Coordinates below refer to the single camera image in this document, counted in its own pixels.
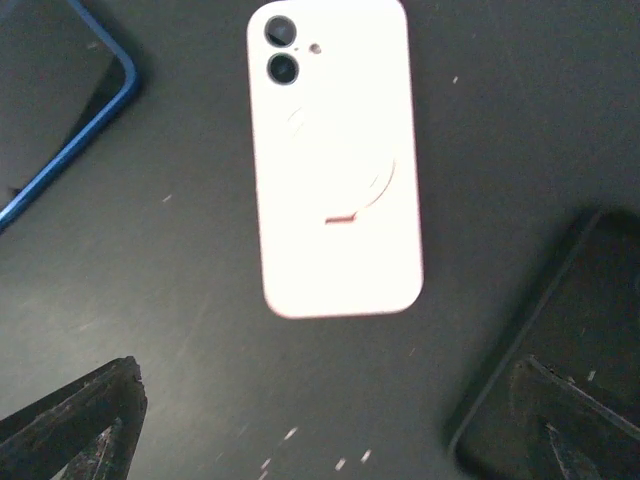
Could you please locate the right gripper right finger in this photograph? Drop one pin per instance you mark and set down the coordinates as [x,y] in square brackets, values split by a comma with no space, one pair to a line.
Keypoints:
[573,430]

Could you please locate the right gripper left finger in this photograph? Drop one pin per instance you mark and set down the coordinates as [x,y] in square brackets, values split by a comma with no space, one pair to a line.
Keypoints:
[87,429]

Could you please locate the blue phone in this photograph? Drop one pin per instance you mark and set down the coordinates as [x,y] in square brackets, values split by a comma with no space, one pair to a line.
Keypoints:
[63,78]

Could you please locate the pink cased phone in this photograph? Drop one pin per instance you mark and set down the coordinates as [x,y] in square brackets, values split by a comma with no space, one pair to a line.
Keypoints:
[335,158]

